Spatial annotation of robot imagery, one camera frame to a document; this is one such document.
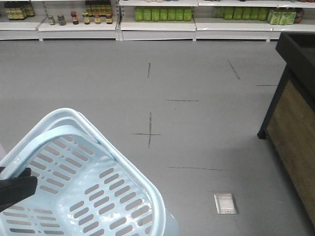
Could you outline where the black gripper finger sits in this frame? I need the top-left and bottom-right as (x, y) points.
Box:
(0, 168), (38, 212)

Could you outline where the wooden display stand black frame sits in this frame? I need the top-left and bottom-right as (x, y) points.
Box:
(257, 32), (315, 222)

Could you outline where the metal floor socket plate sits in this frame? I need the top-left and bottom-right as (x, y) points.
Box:
(214, 193), (239, 214)

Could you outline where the yellow label jar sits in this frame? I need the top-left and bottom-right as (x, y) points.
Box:
(82, 12), (90, 25)

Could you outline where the grey lid jar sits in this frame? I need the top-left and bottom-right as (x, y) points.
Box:
(57, 14), (66, 26)

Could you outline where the white store shelf unit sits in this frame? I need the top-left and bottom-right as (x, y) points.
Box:
(0, 0), (315, 41)

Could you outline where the light blue plastic basket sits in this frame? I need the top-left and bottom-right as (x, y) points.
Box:
(0, 108), (179, 236)

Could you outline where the green lid jar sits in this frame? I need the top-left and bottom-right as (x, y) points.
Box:
(47, 15), (56, 26)

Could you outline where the red lid sauce jar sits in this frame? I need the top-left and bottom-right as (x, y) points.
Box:
(70, 11), (79, 25)

